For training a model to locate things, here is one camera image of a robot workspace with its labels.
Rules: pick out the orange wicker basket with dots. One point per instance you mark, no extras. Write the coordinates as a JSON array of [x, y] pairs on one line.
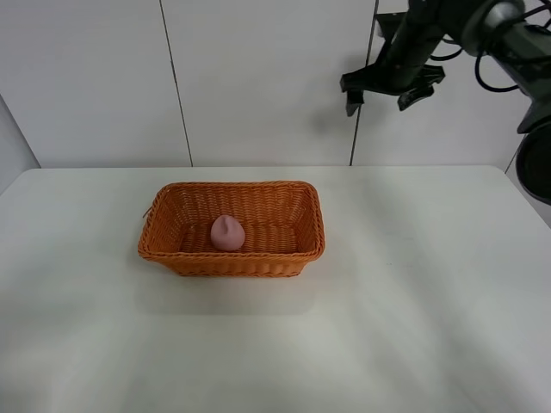
[[264, 229]]

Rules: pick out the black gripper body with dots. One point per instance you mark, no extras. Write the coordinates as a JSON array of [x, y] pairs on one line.
[[410, 38]]

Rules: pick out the pink peach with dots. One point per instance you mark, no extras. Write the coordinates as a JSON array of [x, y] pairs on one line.
[[227, 234]]

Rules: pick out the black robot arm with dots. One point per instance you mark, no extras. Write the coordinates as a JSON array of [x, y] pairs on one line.
[[499, 29]]

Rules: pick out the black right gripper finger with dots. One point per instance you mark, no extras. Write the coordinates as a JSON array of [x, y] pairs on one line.
[[354, 101]]

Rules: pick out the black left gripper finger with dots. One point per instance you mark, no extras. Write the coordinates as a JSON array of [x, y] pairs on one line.
[[414, 95]]

